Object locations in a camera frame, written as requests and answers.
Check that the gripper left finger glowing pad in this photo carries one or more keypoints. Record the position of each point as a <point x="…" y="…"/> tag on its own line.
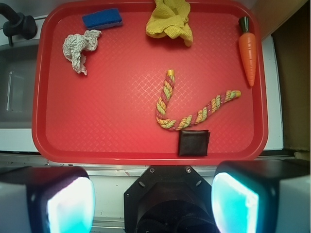
<point x="46" y="200"/>

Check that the brown cardboard box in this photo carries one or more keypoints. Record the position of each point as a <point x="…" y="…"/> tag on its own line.
<point x="292" y="43"/>

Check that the yellow cloth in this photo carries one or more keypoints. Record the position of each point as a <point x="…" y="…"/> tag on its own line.
<point x="170" y="18"/>

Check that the blue sponge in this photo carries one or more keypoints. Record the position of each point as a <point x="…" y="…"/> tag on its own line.
<point x="103" y="19"/>

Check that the grey faucet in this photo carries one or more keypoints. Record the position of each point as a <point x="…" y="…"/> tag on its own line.
<point x="17" y="24"/>

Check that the grey sink basin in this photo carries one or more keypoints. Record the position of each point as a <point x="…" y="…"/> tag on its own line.
<point x="17" y="81"/>

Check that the multicolour twisted rope toy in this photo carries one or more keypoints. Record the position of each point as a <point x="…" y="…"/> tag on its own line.
<point x="191" y="120"/>

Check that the black leather wallet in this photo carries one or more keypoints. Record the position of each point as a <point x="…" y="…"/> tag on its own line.
<point x="193" y="143"/>

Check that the crumpled white paper towel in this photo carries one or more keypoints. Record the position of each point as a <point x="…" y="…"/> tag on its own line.
<point x="75" y="44"/>

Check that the orange toy carrot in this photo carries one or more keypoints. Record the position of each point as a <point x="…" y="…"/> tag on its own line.
<point x="248" y="50"/>

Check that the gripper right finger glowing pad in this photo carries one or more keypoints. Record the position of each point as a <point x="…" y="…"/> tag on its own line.
<point x="262" y="196"/>

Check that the red plastic tray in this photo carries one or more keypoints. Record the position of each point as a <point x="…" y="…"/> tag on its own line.
<point x="109" y="115"/>

